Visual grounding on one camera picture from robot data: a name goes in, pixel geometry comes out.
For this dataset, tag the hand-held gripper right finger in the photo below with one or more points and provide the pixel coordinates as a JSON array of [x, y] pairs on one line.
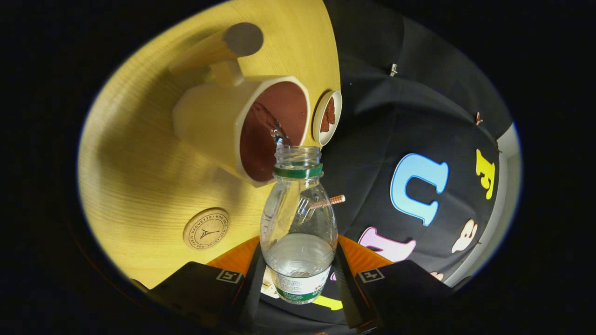
[[347, 293]]

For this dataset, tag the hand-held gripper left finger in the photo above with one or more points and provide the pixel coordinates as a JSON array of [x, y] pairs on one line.
[[251, 298]]

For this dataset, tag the clear plastic juice bottle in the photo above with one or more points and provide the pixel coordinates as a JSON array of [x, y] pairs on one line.
[[298, 260]]

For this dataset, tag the round wooden coaster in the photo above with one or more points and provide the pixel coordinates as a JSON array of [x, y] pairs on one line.
[[206, 229]]

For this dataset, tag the wooden table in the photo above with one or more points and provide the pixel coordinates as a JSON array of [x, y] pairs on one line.
[[139, 186]]

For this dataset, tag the brown sausage piece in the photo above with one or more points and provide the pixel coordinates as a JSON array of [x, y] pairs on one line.
[[330, 109], [325, 124]]

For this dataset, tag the black backdrop cloth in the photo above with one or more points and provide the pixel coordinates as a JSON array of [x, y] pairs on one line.
[[372, 116]]

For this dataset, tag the white round plate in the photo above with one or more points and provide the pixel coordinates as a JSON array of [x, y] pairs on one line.
[[318, 111]]

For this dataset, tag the red clip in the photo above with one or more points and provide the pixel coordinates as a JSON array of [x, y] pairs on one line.
[[478, 118]]

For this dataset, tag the white clip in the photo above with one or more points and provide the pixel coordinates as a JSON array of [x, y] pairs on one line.
[[393, 70]]

